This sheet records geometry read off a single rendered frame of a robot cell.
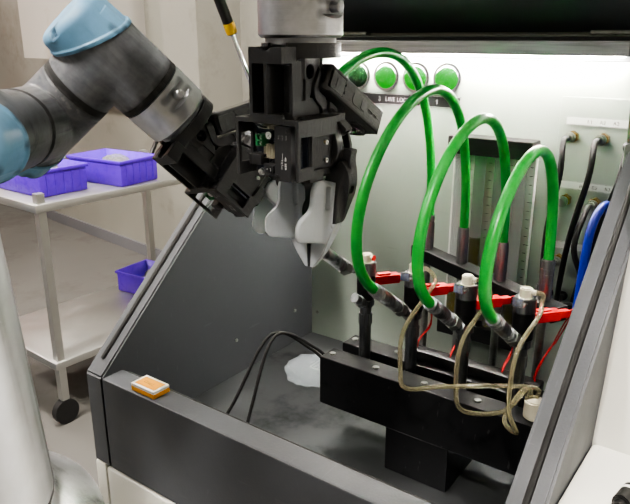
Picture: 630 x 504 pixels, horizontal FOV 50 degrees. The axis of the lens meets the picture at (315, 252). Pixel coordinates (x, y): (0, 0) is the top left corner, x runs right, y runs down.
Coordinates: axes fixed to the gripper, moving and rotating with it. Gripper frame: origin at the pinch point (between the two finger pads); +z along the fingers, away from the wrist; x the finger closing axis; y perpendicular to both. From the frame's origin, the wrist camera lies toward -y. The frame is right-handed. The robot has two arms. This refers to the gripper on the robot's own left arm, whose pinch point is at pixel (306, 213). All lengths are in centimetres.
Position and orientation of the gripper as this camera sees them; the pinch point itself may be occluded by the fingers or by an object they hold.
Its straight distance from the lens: 84.3
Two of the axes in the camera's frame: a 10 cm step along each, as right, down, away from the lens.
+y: -4.4, 8.2, -3.6
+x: 6.4, 0.1, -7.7
